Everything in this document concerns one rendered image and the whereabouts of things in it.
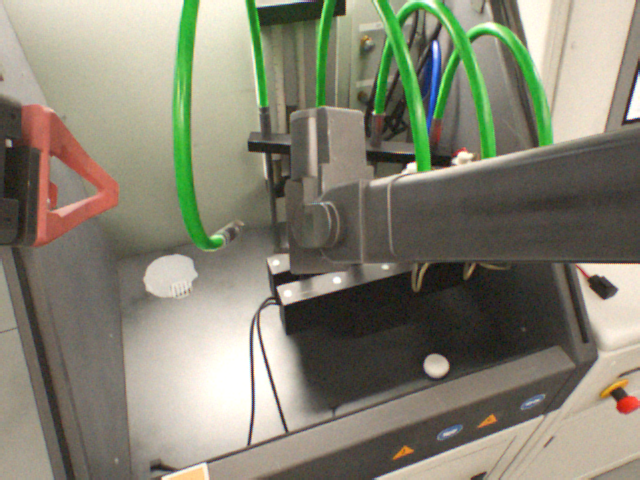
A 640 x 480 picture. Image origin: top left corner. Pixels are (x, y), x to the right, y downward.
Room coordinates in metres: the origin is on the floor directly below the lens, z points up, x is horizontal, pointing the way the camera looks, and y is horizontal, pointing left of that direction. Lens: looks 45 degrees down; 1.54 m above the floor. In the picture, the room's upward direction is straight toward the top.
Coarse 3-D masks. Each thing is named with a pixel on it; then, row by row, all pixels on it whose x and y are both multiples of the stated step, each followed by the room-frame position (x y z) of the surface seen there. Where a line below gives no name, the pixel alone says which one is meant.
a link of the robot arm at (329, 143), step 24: (312, 120) 0.35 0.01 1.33; (336, 120) 0.34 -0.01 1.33; (360, 120) 0.35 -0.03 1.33; (312, 144) 0.34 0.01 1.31; (336, 144) 0.33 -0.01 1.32; (360, 144) 0.34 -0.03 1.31; (312, 168) 0.33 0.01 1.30; (336, 168) 0.31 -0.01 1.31; (360, 168) 0.32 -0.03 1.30; (312, 216) 0.26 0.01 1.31; (336, 216) 0.25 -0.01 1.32; (312, 240) 0.25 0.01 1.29; (336, 240) 0.24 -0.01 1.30
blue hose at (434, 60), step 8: (432, 48) 0.75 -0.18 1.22; (432, 56) 0.76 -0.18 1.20; (440, 56) 0.73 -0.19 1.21; (432, 64) 0.77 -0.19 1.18; (440, 64) 0.72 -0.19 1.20; (440, 72) 0.72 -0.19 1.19; (424, 80) 0.77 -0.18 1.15; (432, 80) 0.72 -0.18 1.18; (424, 88) 0.77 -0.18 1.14; (432, 88) 0.72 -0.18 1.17; (424, 96) 0.78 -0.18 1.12; (432, 96) 0.71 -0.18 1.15; (432, 104) 0.71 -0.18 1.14; (432, 112) 0.71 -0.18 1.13
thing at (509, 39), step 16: (480, 32) 0.58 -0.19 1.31; (496, 32) 0.55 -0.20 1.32; (512, 48) 0.52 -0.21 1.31; (448, 64) 0.63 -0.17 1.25; (528, 64) 0.50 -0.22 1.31; (448, 80) 0.63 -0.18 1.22; (528, 80) 0.49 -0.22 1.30; (544, 96) 0.47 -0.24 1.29; (544, 112) 0.46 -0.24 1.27; (432, 128) 0.64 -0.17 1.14; (544, 128) 0.45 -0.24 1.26; (432, 144) 0.63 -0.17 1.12; (544, 144) 0.44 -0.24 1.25
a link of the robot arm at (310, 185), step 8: (304, 184) 0.32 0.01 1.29; (312, 184) 0.32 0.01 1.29; (304, 192) 0.31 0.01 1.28; (312, 192) 0.31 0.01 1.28; (304, 200) 0.31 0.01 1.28; (312, 200) 0.31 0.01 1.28; (296, 208) 0.31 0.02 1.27; (296, 216) 0.30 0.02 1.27; (296, 224) 0.30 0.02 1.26; (296, 232) 0.29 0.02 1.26; (296, 240) 0.29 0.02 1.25; (304, 248) 0.28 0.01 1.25; (312, 248) 0.28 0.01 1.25; (320, 256) 0.28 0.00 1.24
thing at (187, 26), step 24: (192, 0) 0.40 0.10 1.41; (192, 24) 0.38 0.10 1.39; (192, 48) 0.37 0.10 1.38; (192, 72) 0.36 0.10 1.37; (264, 72) 0.67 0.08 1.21; (264, 96) 0.67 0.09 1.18; (192, 168) 0.31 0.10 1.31; (192, 192) 0.30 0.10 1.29; (192, 216) 0.30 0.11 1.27; (192, 240) 0.30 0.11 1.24; (216, 240) 0.33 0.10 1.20
